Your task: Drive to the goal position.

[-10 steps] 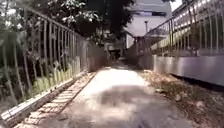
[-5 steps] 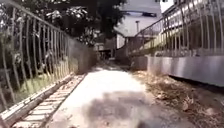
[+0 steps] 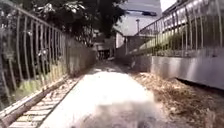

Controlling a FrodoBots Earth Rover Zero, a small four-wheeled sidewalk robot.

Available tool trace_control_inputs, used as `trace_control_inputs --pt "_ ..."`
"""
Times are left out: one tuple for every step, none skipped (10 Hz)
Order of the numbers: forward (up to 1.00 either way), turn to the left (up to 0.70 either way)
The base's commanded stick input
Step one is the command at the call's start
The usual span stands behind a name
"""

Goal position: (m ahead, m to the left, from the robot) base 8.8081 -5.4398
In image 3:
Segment metal railing on ramp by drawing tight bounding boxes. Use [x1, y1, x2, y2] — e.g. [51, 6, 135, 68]
[128, 0, 224, 58]

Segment pale concrete path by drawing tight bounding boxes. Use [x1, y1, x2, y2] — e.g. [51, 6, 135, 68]
[39, 61, 168, 128]

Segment strip of dry leaves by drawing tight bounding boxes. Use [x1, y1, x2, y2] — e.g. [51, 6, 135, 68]
[123, 64, 224, 128]

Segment grey concrete ramp wall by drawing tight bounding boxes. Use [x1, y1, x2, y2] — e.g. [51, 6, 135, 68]
[128, 46, 224, 91]

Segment metal railing fence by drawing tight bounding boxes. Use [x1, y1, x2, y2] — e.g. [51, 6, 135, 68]
[0, 0, 98, 111]

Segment trees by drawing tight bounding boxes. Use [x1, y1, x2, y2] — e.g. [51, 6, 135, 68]
[13, 0, 129, 48]

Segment concrete kerb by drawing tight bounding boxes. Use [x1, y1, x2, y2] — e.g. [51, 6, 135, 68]
[0, 74, 73, 128]

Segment drain grating strip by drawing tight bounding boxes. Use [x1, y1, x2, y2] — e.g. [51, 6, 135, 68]
[8, 77, 81, 128]

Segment pale building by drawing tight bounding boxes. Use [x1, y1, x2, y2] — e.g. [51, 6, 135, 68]
[114, 0, 164, 49]

